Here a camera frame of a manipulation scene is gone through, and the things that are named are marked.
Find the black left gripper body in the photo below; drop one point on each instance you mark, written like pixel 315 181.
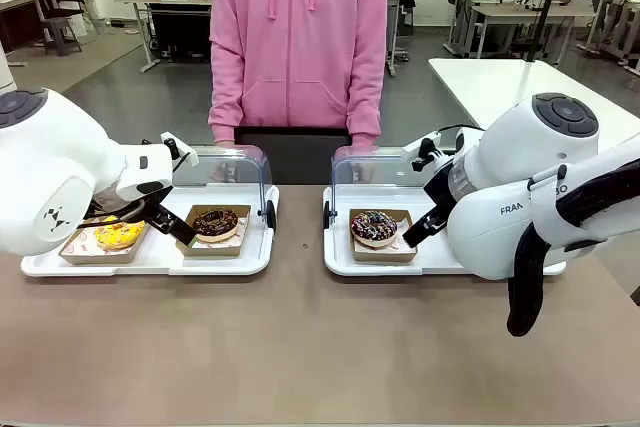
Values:
pixel 117 207

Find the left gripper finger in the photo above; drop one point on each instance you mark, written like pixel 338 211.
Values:
pixel 182 234
pixel 112 221

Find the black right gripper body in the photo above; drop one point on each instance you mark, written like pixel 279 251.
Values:
pixel 440 187

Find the person's right forearm pink sleeve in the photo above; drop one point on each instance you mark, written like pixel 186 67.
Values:
pixel 225 97

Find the person's left forearm pink sleeve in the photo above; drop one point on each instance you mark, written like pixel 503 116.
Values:
pixel 367 97

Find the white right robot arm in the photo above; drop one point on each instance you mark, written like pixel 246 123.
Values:
pixel 500 237

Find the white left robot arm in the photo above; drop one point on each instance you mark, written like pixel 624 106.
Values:
pixel 50 172

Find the yellow sprinkled donut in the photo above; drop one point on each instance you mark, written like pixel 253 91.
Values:
pixel 117 239

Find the kraft paper donut box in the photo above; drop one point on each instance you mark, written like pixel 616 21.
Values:
pixel 210 250
pixel 100 257
pixel 385 256

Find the chocolate glazed donut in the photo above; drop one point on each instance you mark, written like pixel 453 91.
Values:
pixel 216 233

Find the chocolate donut colourful sprinkles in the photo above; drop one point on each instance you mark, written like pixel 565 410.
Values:
pixel 374 238

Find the person's left hand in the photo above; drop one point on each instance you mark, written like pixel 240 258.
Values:
pixel 364 167

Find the person's right hand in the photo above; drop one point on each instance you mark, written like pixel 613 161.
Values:
pixel 225 167

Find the white display tray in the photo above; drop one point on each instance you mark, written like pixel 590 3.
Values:
pixel 160 267
pixel 340 247

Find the clear plastic display cover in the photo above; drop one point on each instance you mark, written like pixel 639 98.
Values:
pixel 250 182
pixel 345 187

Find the white side table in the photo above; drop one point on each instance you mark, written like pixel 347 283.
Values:
pixel 480 82

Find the white cylinder appliance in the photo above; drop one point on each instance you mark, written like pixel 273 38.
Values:
pixel 4 67

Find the black cabinet under workbench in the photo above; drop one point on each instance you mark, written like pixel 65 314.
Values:
pixel 180 37

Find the grey office chair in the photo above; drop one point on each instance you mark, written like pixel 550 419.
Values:
pixel 60 27

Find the pink hoodie torso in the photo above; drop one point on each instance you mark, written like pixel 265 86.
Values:
pixel 300 47

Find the black stand pole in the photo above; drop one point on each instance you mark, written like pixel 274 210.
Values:
pixel 547 7

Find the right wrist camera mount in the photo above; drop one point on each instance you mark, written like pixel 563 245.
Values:
pixel 425 146

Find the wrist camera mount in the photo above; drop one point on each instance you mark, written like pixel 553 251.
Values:
pixel 425 146
pixel 187 154

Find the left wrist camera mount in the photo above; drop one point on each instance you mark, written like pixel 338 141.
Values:
pixel 187 154

